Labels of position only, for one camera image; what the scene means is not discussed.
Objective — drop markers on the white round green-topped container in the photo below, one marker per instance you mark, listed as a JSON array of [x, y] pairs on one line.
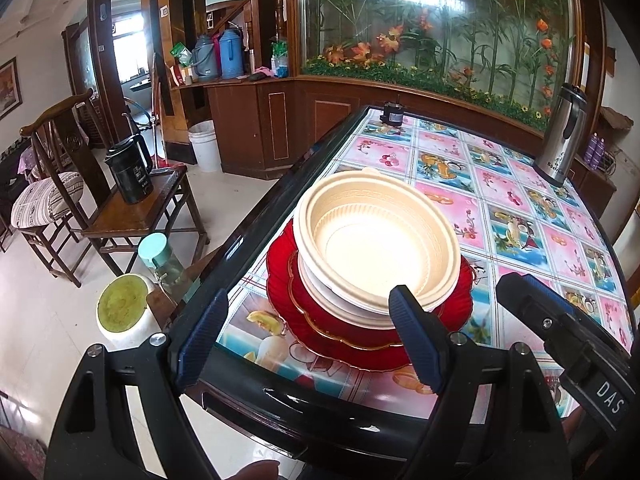
[[122, 305]]

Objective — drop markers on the blue thermos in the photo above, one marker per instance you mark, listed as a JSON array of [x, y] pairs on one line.
[[231, 55]]

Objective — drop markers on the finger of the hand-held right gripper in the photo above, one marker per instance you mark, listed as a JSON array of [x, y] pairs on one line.
[[530, 310], [547, 294]]

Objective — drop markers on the small red plate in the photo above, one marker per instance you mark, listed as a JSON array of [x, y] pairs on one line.
[[320, 317]]

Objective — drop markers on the person's left hand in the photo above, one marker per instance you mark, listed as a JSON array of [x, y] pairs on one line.
[[257, 471]]

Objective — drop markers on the small black jar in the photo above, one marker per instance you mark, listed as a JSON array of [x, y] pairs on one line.
[[393, 115]]

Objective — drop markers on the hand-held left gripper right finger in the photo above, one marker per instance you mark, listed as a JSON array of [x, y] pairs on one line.
[[417, 335]]

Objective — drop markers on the grey thermos jug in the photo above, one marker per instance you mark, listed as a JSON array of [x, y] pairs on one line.
[[206, 60]]

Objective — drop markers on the bottle with mint green lid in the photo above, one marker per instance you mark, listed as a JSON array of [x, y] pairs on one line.
[[155, 252]]

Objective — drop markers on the stainless steel thermos jug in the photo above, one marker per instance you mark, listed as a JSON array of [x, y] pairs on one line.
[[557, 150]]

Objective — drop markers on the brown cardboard box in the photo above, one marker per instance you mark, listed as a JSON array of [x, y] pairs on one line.
[[617, 117]]

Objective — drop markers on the glass panel with artificial flowers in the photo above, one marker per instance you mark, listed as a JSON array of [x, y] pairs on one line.
[[425, 25]]

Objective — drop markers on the green packet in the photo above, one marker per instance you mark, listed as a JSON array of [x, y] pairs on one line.
[[181, 55]]

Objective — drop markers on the white and green bag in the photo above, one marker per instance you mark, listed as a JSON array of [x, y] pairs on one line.
[[280, 59]]

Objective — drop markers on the black framed table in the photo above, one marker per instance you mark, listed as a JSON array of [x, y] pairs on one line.
[[280, 410]]

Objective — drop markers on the black kettle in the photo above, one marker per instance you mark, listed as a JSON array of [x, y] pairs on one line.
[[130, 175]]

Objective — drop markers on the white bowl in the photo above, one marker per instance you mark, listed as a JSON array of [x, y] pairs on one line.
[[325, 301]]

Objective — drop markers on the white bucket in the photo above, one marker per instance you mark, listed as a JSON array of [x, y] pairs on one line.
[[205, 147]]

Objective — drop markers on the large red plate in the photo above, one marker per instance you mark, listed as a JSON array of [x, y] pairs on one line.
[[280, 280]]

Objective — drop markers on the framed wall picture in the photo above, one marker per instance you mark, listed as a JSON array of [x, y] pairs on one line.
[[10, 90]]

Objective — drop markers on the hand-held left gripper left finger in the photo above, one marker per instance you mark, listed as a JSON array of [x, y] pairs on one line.
[[202, 340]]

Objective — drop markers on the wooden side table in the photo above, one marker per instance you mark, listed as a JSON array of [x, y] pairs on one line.
[[135, 215]]

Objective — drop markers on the wooden chair with striped cushion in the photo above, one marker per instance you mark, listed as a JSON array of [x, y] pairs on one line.
[[45, 195]]

